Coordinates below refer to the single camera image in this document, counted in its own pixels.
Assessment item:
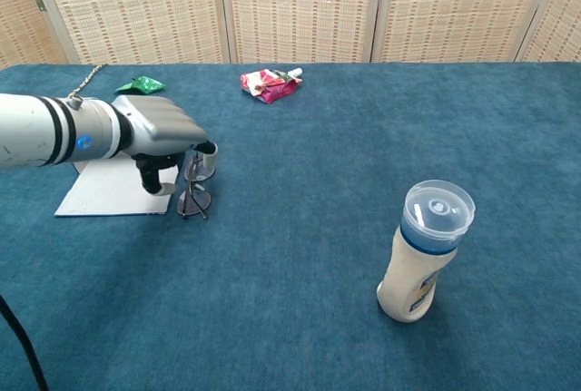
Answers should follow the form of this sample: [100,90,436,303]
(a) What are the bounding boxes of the navy blue glasses case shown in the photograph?
[54,152,181,219]

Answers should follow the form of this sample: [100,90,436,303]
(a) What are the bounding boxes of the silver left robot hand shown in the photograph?
[111,94,219,196]

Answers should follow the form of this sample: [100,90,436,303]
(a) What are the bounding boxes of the green triangular snack packet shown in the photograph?
[113,74,167,94]

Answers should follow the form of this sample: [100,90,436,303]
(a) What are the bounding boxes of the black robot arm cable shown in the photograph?
[0,293,50,391]

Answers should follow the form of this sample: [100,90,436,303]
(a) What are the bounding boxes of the blue felt table cover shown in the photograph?
[0,61,581,391]

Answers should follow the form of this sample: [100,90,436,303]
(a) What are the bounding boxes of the woven bamboo folding screen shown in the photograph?
[0,0,581,70]

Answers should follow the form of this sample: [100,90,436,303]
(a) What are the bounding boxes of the red spouted drink pouch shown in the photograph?
[240,66,304,105]

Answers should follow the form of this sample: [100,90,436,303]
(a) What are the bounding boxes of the beige braided rope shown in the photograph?
[67,64,108,100]

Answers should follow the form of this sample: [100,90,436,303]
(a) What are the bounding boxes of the black framed eyeglasses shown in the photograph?
[175,150,217,220]

